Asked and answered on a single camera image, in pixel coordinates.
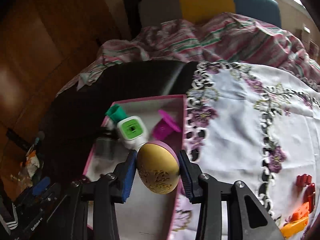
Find magenta plastic cup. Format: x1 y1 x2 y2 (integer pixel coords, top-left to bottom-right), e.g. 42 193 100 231
152 109 182 140

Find snack bags pile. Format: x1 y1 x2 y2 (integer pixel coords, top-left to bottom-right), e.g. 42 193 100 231
18 131 45 190

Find pink shallow cardboard box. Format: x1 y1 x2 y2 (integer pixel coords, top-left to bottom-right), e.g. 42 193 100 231
83 95 185 239

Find white green plug adapter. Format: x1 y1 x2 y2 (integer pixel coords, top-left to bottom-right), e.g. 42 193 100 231
117 115 149 152

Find orange building blocks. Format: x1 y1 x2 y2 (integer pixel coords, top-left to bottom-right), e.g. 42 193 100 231
290 202 309 222

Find green plastic toy piece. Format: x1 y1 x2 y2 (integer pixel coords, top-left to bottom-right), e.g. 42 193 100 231
106 104 128 125

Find white floral embroidered tablecloth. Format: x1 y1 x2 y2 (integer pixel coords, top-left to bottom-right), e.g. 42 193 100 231
184 62 319 227

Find striped pink green sheet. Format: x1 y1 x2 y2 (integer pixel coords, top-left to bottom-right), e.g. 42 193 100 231
60 12 319 92

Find grey yellow blue sofa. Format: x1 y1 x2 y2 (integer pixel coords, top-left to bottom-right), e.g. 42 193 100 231
139 0 281 28

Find yellow plastic toy piece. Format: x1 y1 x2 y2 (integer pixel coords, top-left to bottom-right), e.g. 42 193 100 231
280 217 309 238

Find red plastic toy piece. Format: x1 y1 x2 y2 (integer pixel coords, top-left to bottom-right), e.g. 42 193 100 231
296 173 316 213

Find black rolled mat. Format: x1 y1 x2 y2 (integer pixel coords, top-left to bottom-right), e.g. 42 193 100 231
123 0 142 39

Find yellow carved egg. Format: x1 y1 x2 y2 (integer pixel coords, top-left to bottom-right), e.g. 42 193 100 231
137 141 180 194

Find wooden panelled wardrobe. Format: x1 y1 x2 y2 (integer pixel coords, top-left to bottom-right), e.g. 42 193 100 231
1 0 118 198

